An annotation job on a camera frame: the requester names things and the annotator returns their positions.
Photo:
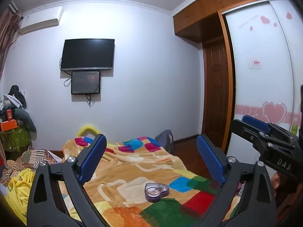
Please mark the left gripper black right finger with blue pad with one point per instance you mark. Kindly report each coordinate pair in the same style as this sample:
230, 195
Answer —
245, 197

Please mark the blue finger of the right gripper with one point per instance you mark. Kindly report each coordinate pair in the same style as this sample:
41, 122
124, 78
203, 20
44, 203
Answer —
256, 123

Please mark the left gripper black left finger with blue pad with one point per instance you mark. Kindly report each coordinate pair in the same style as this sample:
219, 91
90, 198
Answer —
46, 206

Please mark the person's right hand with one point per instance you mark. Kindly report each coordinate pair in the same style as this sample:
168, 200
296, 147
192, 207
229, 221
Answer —
276, 181

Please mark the yellow cloth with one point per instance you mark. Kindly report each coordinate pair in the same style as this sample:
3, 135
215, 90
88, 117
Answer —
18, 193

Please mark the striped cloth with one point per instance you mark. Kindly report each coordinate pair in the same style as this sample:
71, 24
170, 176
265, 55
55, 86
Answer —
30, 159

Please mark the brown wooden door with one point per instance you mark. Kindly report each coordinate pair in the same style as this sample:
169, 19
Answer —
218, 81

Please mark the white wardrobe door pink hearts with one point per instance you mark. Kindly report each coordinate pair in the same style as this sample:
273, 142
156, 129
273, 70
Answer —
266, 42

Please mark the orange box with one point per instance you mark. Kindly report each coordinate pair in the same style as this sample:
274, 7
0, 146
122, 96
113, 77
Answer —
8, 125

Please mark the colourful patchwork fleece blanket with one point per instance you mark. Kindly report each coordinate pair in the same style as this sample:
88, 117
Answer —
117, 186

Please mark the grey bag by bed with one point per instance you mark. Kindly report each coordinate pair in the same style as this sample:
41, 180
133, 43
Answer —
166, 140

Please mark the purple heart-shaped tin box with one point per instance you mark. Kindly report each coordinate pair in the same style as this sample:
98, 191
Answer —
154, 192

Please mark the pile of clothes on chair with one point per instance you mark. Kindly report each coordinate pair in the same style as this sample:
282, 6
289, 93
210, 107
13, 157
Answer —
14, 106

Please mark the brown overhead cabinets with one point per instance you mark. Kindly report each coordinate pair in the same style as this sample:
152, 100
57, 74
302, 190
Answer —
200, 20

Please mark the white air conditioner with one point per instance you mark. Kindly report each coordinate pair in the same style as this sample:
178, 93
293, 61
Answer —
41, 20

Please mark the patterned curtain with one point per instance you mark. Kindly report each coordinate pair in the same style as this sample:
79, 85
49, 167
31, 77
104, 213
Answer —
9, 27

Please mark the small black wall monitor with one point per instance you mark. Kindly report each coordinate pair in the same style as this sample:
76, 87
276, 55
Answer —
85, 82

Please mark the black wall television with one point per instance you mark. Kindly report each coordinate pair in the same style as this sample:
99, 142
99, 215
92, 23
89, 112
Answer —
88, 54

